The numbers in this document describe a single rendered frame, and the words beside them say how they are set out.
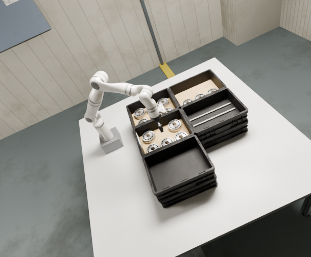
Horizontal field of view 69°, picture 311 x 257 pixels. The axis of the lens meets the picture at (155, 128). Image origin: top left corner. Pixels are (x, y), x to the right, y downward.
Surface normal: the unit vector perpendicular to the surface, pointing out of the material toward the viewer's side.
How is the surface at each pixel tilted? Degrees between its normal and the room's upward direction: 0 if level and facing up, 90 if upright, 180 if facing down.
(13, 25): 90
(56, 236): 0
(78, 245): 0
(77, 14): 90
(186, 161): 0
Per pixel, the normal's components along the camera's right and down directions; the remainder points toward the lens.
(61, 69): 0.30, 0.64
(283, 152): -0.29, -0.64
